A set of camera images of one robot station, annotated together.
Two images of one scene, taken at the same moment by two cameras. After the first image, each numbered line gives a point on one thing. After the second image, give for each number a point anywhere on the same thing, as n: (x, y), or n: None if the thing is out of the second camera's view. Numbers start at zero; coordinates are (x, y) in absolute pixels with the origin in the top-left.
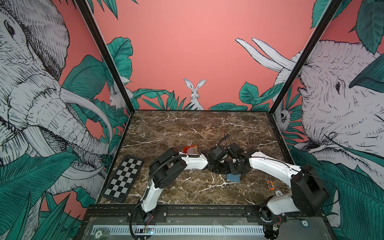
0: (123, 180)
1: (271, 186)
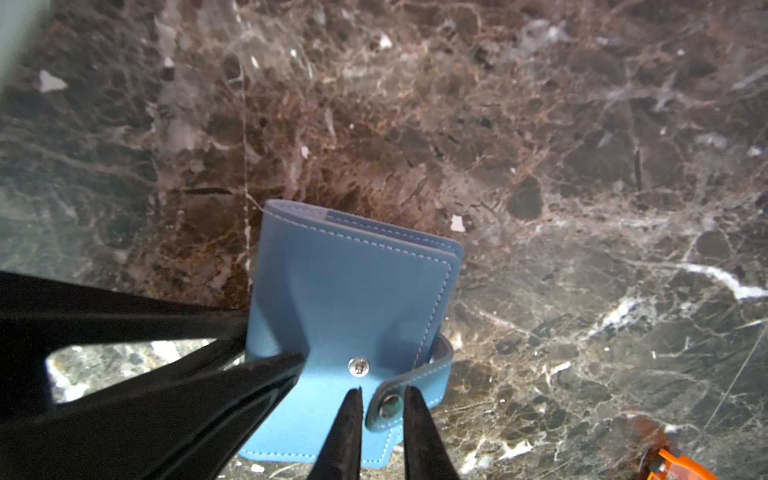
0: None
1: (681, 468)
